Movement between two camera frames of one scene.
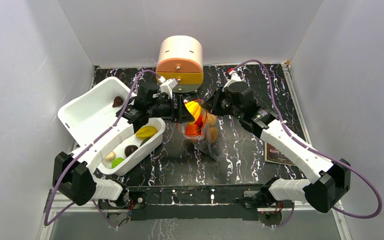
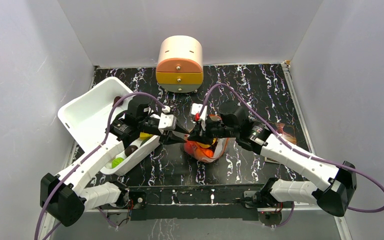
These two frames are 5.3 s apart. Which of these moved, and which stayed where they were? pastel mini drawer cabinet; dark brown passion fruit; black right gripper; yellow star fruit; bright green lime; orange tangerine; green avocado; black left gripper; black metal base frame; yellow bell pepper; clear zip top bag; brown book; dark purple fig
Moved: clear zip top bag; brown book; black right gripper; yellow bell pepper; black left gripper; orange tangerine
Stayed: green avocado; black metal base frame; bright green lime; dark purple fig; pastel mini drawer cabinet; yellow star fruit; dark brown passion fruit
